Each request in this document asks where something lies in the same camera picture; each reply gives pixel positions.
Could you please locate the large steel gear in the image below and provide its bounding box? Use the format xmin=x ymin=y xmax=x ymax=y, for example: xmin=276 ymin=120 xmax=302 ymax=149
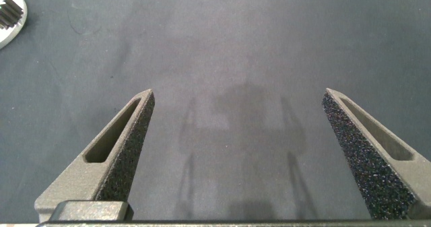
xmin=0 ymin=0 xmax=24 ymax=30

